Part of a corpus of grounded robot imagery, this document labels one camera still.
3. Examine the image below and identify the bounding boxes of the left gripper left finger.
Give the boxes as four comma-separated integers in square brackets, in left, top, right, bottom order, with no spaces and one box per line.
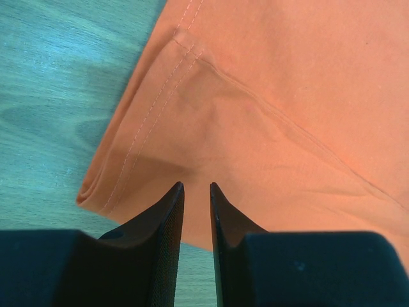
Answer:
[1,183,185,306]

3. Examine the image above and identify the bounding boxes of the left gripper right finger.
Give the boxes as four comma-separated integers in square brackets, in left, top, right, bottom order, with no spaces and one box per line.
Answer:
[210,184,408,306]

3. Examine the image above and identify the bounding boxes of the orange t shirt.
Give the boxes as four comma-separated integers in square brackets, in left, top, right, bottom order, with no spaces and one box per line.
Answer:
[76,1,408,264]

